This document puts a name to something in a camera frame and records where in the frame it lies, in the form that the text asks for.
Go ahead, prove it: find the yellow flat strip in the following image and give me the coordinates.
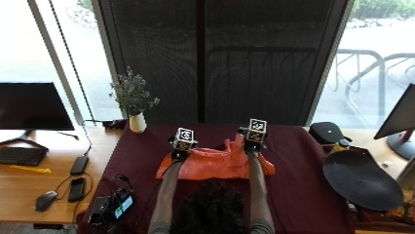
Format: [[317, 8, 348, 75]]
[[9, 164, 53, 175]]

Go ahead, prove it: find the grey metal bike rack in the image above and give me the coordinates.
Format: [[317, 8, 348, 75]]
[[343, 53, 415, 122], [327, 48, 388, 127]]

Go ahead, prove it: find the person's right hand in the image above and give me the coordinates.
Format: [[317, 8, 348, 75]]
[[236, 127, 268, 153]]

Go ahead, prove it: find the black phone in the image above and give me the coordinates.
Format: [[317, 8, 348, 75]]
[[67, 176, 86, 204]]

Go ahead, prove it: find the green flower bunch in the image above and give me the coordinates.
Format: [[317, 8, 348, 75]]
[[107, 66, 160, 117]]

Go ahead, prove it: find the yellow small object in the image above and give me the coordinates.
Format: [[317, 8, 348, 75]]
[[332, 139, 350, 153]]

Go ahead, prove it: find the white marker cube glove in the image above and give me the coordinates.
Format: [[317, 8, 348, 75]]
[[174, 127, 195, 152], [245, 118, 268, 143]]

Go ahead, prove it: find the black oval seat shell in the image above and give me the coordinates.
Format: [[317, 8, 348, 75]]
[[321, 146, 405, 212]]

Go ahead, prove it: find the black power adapter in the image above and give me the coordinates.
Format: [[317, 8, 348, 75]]
[[69, 155, 90, 176]]

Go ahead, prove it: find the black cable loop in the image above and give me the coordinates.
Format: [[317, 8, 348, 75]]
[[110, 174, 135, 196]]

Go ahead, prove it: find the black monitor with round base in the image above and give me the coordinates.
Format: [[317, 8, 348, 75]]
[[372, 83, 415, 161]]

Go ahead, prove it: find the black monitor with thin stand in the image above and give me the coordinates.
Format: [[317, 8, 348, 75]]
[[0, 81, 79, 151]]

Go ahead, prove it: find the black keyboard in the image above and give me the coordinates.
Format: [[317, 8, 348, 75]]
[[0, 146, 49, 168]]

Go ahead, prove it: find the maroon tablecloth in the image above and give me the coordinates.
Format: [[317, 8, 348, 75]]
[[76, 123, 357, 234]]

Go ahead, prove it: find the black recording device with screen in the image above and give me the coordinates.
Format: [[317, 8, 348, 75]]
[[86, 187, 135, 226]]

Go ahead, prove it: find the black adapter cable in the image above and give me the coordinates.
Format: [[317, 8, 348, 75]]
[[79, 124, 92, 158]]

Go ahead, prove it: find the white vase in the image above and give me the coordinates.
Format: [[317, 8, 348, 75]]
[[128, 111, 147, 135]]

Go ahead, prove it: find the grey window frame post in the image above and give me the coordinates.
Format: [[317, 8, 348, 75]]
[[26, 0, 86, 127]]

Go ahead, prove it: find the wooden desk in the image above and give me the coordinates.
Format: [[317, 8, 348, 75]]
[[0, 124, 126, 226]]

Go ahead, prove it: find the thin black cable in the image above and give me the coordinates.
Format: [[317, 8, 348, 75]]
[[54, 172, 94, 225]]

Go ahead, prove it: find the white marker cube left glove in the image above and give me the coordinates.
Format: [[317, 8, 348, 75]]
[[174, 127, 195, 152]]

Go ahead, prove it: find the orange cloth garment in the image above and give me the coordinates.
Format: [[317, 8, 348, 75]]
[[154, 133, 276, 181]]

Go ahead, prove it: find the black box behind vase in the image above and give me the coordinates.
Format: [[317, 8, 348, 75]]
[[82, 118, 130, 132]]

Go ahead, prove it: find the white marker cube right glove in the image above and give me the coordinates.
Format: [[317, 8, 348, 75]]
[[245, 118, 268, 143]]

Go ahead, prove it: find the dark mesh screen panel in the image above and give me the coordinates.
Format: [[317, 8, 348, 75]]
[[90, 0, 353, 127]]

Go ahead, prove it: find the person's grey shirt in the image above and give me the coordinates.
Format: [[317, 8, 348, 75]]
[[147, 217, 276, 234]]

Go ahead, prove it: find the person's left hand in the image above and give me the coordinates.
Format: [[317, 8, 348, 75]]
[[168, 136, 199, 161]]

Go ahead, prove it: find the black computer mouse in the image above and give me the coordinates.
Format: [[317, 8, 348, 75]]
[[33, 190, 59, 213]]

